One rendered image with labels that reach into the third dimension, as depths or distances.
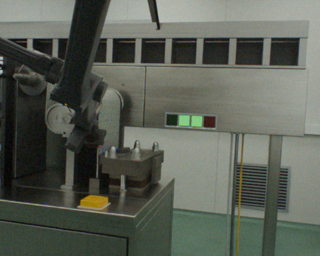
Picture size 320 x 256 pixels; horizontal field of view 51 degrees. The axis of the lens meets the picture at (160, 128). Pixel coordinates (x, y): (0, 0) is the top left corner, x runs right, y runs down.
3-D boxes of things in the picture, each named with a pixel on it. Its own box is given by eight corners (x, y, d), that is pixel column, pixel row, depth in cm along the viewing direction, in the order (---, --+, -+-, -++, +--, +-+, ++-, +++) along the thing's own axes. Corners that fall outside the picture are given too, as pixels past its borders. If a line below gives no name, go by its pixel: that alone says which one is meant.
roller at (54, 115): (44, 131, 140) (45, 103, 140) (73, 129, 165) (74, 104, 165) (70, 133, 138) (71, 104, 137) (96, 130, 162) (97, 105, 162)
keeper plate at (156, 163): (151, 183, 144) (152, 158, 144) (156, 179, 154) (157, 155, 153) (156, 184, 144) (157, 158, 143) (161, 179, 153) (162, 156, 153)
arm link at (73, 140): (99, 119, 115) (76, 108, 115) (85, 148, 111) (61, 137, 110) (97, 130, 126) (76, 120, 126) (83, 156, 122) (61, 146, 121)
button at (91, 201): (80, 206, 109) (80, 199, 109) (89, 201, 116) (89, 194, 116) (99, 209, 107) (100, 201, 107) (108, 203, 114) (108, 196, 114)
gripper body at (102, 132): (103, 146, 129) (97, 137, 122) (79, 144, 131) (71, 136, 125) (107, 131, 132) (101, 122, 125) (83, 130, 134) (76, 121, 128)
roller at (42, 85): (18, 95, 144) (19, 62, 143) (50, 97, 168) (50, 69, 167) (46, 96, 141) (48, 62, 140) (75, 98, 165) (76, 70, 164)
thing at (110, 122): (96, 159, 136) (98, 114, 135) (117, 152, 159) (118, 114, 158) (98, 159, 136) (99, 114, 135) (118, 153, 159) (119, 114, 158)
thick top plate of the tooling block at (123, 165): (101, 172, 131) (102, 157, 131) (133, 159, 170) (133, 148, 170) (140, 177, 128) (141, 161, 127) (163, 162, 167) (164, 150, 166)
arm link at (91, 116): (109, 77, 79) (67, 57, 78) (99, 98, 77) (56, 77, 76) (102, 121, 120) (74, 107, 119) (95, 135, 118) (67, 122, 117)
